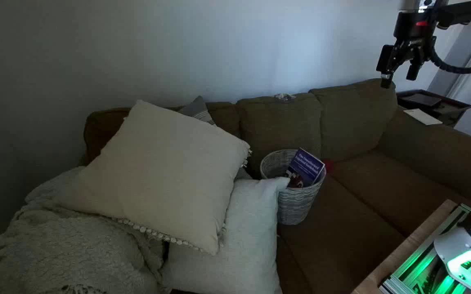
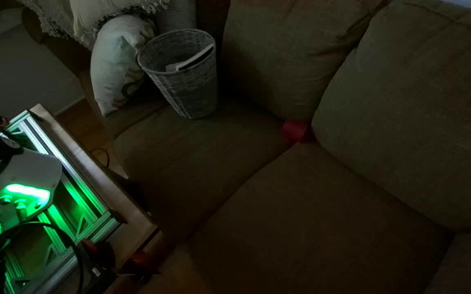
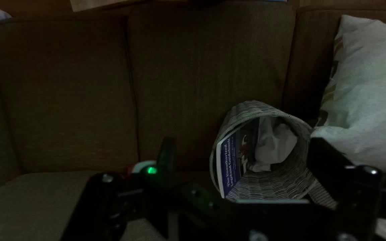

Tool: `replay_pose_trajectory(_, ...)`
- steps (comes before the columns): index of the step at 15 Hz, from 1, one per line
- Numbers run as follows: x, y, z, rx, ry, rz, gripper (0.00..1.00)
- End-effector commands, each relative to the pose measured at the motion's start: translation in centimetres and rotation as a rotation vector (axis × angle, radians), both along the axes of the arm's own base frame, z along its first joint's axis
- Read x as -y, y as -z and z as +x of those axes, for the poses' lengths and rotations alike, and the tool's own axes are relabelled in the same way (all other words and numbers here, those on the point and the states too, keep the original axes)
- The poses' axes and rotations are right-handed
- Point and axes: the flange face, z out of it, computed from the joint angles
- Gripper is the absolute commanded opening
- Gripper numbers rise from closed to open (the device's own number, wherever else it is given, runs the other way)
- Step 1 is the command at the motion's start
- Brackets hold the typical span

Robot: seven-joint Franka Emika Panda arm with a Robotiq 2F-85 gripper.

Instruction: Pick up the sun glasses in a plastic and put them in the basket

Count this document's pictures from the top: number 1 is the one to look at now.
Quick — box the purple box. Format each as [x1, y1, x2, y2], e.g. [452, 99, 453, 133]
[285, 148, 327, 188]

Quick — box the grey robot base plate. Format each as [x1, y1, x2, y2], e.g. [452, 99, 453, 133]
[434, 224, 471, 294]

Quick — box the large cream tasselled pillow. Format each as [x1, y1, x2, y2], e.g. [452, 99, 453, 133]
[54, 99, 252, 257]

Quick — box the brown fabric sofa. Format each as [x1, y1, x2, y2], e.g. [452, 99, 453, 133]
[79, 77, 471, 294]

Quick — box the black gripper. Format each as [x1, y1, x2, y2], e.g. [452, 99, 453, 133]
[375, 12, 440, 90]

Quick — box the small grey pillow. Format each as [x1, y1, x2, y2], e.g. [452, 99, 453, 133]
[177, 95, 216, 126]

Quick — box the grey knitted blanket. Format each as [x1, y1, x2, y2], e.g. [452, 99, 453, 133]
[0, 165, 167, 294]

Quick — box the grey woven basket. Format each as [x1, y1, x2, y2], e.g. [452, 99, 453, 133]
[259, 148, 329, 228]

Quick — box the light wooden board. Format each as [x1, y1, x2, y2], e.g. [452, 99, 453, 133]
[352, 198, 461, 294]

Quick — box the white paper sheet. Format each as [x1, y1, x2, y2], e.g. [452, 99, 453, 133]
[402, 107, 443, 128]

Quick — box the dark side table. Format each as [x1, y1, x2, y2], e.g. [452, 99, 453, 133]
[396, 89, 471, 130]

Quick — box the aluminium frame stand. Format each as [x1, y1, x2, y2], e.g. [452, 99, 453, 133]
[381, 203, 471, 294]

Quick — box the white textured pillow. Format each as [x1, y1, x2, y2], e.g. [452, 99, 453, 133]
[160, 175, 293, 294]

